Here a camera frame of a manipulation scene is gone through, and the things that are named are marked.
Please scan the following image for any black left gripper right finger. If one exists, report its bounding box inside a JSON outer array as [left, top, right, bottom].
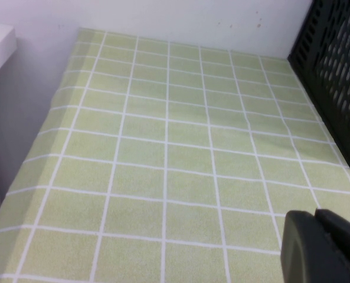
[[315, 208, 350, 283]]

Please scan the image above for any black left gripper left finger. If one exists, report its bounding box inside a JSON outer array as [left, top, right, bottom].
[[280, 209, 350, 283]]

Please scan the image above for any green checkered tablecloth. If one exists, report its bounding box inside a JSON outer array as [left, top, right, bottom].
[[0, 27, 350, 283]]

